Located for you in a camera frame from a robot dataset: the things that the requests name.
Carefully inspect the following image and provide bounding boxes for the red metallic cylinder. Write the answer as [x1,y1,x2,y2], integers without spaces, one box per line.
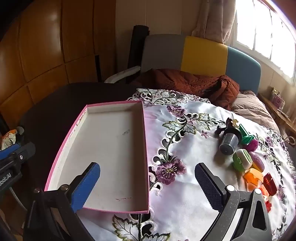
[263,173,278,197]

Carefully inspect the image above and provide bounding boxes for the yellow orange plastic toy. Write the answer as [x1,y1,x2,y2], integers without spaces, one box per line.
[243,168,264,191]

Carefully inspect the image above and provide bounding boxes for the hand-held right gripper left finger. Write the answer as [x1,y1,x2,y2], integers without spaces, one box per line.
[24,162,101,241]

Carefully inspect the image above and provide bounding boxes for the grey yellow blue headboard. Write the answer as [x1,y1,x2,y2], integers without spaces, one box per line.
[140,34,262,95]

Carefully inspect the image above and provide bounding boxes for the brown quilted jacket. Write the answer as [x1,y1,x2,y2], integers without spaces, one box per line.
[132,68,241,110]

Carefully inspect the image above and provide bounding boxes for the purple gift box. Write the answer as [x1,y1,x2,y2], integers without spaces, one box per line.
[270,88,286,109]

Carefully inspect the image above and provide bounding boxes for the beige curtain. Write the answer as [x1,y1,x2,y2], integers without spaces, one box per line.
[192,0,236,44]

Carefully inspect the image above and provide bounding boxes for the green white plastic pod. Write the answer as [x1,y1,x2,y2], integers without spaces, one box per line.
[232,149,253,172]

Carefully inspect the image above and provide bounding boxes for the green ridged plastic toy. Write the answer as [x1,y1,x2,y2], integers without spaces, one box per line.
[238,124,256,145]

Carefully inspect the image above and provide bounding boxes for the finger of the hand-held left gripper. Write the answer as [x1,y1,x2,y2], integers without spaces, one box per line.
[0,126,36,167]

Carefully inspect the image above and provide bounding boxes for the pink cardboard box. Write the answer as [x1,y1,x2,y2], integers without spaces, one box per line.
[44,100,151,214]

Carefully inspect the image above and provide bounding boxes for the black rolled mat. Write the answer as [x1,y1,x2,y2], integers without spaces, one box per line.
[128,25,149,70]

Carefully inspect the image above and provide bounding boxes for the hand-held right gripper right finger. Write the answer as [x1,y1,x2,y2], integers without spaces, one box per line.
[195,163,272,241]

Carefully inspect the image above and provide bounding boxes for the floral embroidered white tablecloth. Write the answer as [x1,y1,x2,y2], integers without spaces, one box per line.
[79,88,296,241]

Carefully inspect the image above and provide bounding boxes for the purple oval patterned case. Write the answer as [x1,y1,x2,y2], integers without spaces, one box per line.
[248,151,265,172]

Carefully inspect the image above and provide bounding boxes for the magenta plastic toy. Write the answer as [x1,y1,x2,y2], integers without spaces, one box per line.
[243,138,259,152]

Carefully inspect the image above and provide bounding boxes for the grey cup-shaped toy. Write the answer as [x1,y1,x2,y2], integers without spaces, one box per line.
[218,133,238,155]

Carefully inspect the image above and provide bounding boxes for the orange building blocks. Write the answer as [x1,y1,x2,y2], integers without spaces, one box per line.
[259,184,269,202]

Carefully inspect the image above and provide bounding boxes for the wooden bedside table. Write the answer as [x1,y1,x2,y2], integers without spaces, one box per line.
[258,93,296,144]

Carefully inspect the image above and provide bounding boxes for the beige pink duvet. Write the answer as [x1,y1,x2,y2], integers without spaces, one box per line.
[230,90,281,135]

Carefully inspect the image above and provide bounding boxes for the orange white snack bag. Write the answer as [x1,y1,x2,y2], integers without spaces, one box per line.
[0,129,18,151]

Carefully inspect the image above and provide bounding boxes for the white chair armrest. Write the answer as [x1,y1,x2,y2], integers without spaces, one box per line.
[104,65,141,84]

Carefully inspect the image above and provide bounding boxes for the window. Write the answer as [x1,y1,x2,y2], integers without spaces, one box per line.
[233,0,296,79]

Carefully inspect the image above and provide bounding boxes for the wooden wardrobe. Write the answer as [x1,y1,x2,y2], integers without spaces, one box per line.
[0,0,116,121]

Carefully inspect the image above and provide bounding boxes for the brown knobbed massager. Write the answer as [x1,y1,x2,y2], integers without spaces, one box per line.
[216,118,240,137]

